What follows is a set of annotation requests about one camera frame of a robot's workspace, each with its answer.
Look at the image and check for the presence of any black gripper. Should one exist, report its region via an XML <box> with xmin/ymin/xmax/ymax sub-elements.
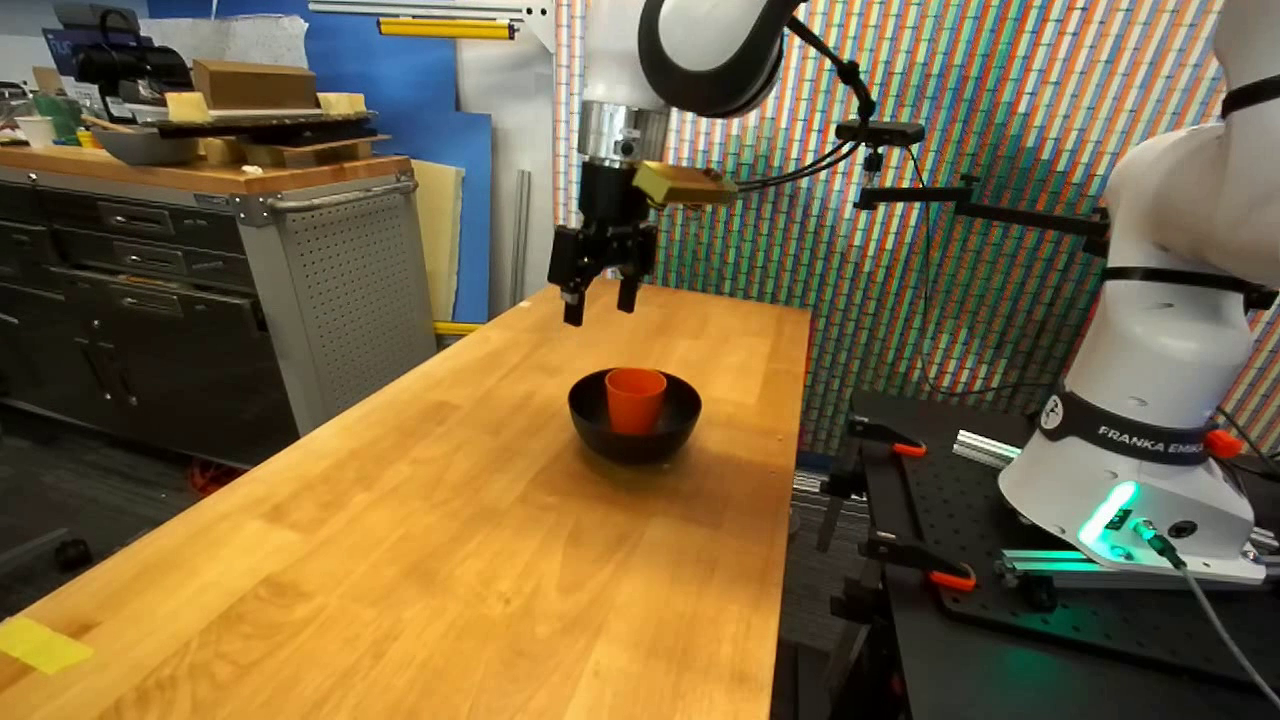
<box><xmin>549</xmin><ymin>155</ymin><xmax>660</xmax><ymax>334</ymax></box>

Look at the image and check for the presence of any orange plastic cup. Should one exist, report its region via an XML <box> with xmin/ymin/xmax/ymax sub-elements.
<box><xmin>600</xmin><ymin>370</ymin><xmax>674</xmax><ymax>440</ymax></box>

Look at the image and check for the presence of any black bowl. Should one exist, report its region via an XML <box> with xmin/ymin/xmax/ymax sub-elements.
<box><xmin>565</xmin><ymin>366</ymin><xmax>703</xmax><ymax>470</ymax></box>

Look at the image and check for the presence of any beige leaning board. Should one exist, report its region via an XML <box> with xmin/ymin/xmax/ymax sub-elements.
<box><xmin>409</xmin><ymin>155</ymin><xmax>469</xmax><ymax>326</ymax></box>

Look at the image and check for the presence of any grey perforated tool cabinet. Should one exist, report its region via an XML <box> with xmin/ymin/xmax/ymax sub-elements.
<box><xmin>0</xmin><ymin>145</ymin><xmax>441</xmax><ymax>472</ymax></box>

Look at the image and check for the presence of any yellow bar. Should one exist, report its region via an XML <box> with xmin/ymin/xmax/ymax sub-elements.
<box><xmin>378</xmin><ymin>12</ymin><xmax>518</xmax><ymax>45</ymax></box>

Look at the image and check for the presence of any black orange clamp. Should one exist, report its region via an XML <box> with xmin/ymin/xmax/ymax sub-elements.
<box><xmin>845</xmin><ymin>411</ymin><xmax>931</xmax><ymax>465</ymax></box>
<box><xmin>862</xmin><ymin>527</ymin><xmax>981</xmax><ymax>600</ymax></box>

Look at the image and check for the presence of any yellow foam block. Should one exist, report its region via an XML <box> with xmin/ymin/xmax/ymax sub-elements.
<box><xmin>159</xmin><ymin>87</ymin><xmax>373</xmax><ymax>129</ymax></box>

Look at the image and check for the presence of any brown wooden box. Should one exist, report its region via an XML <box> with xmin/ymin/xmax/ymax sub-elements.
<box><xmin>193</xmin><ymin>56</ymin><xmax>320</xmax><ymax>114</ymax></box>

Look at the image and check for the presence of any striped backdrop panel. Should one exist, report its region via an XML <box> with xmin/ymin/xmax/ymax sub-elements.
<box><xmin>554</xmin><ymin>0</ymin><xmax>1280</xmax><ymax>443</ymax></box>

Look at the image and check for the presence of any black breadboard robot table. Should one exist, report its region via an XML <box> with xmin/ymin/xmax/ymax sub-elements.
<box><xmin>851</xmin><ymin>383</ymin><xmax>1280</xmax><ymax>720</ymax></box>

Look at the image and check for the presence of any yellow tape piece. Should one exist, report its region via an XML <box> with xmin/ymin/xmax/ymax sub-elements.
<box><xmin>0</xmin><ymin>612</ymin><xmax>97</xmax><ymax>679</ymax></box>

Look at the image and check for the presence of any yellow mounted wrist camera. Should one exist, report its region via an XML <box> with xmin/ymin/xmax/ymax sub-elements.
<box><xmin>627</xmin><ymin>155</ymin><xmax>739</xmax><ymax>211</ymax></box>

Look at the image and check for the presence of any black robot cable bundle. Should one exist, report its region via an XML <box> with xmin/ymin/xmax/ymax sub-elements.
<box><xmin>779</xmin><ymin>12</ymin><xmax>889</xmax><ymax>194</ymax></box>

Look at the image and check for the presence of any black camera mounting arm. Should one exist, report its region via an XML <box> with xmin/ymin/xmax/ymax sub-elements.
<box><xmin>836</xmin><ymin>117</ymin><xmax>1116</xmax><ymax>255</ymax></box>

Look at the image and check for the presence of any white cable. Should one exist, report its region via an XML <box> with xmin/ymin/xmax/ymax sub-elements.
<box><xmin>1175</xmin><ymin>565</ymin><xmax>1280</xmax><ymax>704</ymax></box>

